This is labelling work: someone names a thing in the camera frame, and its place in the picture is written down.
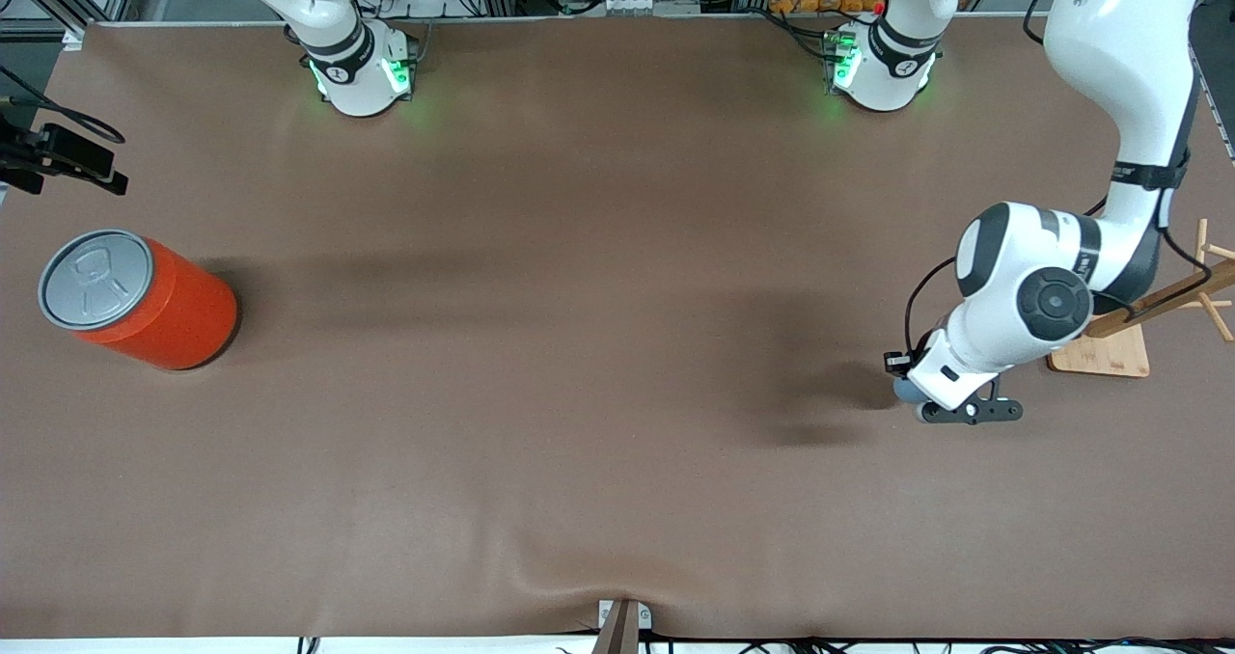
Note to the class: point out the light blue plastic cup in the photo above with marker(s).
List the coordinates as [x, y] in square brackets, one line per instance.
[907, 391]

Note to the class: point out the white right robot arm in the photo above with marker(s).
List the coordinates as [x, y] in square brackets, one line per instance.
[352, 66]

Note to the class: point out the wooden cup rack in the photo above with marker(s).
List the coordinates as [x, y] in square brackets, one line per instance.
[1119, 355]

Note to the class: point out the large orange can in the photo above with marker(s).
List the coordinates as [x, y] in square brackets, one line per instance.
[164, 312]

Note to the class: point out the brown table cloth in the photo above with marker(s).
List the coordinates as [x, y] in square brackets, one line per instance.
[617, 461]

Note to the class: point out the white power strip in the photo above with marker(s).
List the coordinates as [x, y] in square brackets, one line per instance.
[627, 4]

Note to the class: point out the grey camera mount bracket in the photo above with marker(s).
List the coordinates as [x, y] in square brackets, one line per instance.
[622, 625]

